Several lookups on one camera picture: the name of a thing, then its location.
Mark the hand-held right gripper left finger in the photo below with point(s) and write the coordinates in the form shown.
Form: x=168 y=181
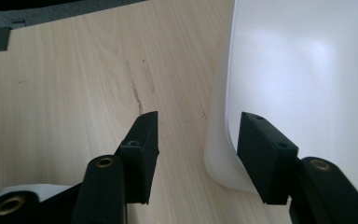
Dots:
x=140 y=161

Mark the grey tape strip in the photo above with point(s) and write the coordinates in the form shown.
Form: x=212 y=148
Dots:
x=0 y=39

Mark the white plastic storage bin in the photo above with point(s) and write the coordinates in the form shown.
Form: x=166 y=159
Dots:
x=307 y=77

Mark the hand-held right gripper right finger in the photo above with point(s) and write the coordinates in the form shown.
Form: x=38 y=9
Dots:
x=265 y=158

